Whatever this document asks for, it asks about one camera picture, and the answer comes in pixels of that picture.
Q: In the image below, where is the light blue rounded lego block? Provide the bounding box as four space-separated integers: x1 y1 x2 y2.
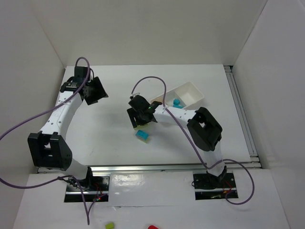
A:
135 130 150 142

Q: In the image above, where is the teal two-by-two lego brick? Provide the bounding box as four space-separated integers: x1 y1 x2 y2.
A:
173 99 183 109

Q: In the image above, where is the white three-compartment container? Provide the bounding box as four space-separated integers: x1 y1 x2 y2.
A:
165 82 204 110

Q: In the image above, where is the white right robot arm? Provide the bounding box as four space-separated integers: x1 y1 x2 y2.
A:
127 95 227 183

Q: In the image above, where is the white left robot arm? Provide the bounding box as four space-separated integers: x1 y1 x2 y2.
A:
28 66 108 189

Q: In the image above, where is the green lego brick foreground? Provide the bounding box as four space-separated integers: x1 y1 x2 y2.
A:
105 222 115 229

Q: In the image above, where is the red object at edge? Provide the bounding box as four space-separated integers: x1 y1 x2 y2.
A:
148 225 159 229

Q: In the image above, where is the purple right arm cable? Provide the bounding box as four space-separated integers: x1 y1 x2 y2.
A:
130 76 255 206

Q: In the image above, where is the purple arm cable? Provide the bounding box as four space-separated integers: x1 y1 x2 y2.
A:
130 76 255 206
0 56 92 225

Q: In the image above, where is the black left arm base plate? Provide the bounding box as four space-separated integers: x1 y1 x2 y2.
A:
64 176 110 203

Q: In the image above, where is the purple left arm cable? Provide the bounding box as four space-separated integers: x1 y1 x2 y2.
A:
0 56 92 225

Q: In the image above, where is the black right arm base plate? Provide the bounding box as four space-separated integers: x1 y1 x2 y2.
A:
191 173 238 200

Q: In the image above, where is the aluminium table edge rail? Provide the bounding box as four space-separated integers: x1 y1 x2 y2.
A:
37 161 262 174

